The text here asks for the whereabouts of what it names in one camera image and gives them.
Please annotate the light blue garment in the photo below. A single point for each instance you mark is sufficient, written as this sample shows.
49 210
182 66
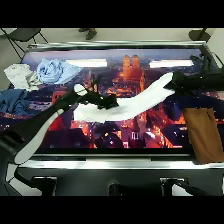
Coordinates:
56 70

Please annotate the person's legs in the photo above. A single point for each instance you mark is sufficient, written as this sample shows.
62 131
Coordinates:
89 32

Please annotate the brown garment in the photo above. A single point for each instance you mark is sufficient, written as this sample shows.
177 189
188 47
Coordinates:
203 133

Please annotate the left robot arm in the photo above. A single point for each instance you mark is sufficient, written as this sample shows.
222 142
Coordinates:
36 128

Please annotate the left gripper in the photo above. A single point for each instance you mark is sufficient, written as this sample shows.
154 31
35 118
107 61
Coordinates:
101 100

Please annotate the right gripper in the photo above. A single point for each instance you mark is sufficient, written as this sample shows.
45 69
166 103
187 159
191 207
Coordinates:
176 81

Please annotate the pale grey garment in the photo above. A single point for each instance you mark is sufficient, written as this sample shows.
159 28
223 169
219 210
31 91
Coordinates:
18 76

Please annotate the black folding chair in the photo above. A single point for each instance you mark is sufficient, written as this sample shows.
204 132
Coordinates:
21 35

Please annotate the white T-shirt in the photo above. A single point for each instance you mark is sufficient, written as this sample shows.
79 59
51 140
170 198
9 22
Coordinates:
140 101

